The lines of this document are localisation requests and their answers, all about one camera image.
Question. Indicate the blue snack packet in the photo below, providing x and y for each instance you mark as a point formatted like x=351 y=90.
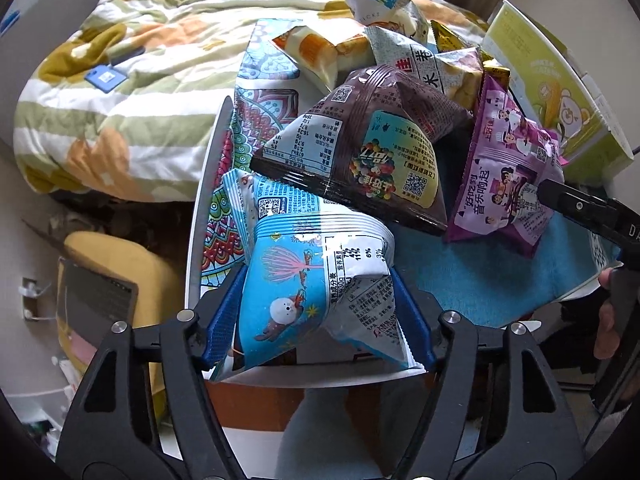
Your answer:
x=300 y=280

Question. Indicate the gold snack packet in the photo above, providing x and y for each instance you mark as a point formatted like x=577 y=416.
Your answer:
x=497 y=72
x=450 y=40

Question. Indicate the blue card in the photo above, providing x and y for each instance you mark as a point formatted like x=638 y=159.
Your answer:
x=101 y=80

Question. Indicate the cream sticks snack packet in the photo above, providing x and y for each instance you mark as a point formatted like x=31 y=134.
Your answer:
x=390 y=10

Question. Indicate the green cardboard box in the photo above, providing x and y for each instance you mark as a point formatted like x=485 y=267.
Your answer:
x=540 y=70

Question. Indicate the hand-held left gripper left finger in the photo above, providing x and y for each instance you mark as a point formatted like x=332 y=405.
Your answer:
x=225 y=310

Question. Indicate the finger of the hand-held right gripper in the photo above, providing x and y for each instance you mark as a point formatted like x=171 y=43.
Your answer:
x=575 y=205

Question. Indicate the cream orange snack packet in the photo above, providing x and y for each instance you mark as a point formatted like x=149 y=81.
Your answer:
x=320 y=50

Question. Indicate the purple snack packet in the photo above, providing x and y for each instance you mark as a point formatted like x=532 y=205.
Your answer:
x=500 y=180

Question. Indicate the blue patterned tablecloth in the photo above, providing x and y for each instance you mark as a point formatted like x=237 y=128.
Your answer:
x=250 y=110

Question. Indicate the brown snack packet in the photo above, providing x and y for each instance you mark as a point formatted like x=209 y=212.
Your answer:
x=380 y=125

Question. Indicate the grey laptop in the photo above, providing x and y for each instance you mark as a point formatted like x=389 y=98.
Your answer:
x=95 y=295

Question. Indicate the yellow chair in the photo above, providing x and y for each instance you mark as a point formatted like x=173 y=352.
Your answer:
x=150 y=270

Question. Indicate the person's right hand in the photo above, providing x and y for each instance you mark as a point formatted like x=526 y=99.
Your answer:
x=606 y=330

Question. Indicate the white black-lettered snack packet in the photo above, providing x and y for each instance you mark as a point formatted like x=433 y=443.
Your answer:
x=425 y=60

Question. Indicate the white wall socket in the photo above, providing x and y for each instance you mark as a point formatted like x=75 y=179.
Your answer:
x=35 y=300

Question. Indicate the floral striped blanket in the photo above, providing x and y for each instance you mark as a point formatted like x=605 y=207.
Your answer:
x=150 y=10

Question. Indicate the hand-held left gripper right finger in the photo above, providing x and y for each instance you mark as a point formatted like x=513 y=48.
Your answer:
x=411 y=310

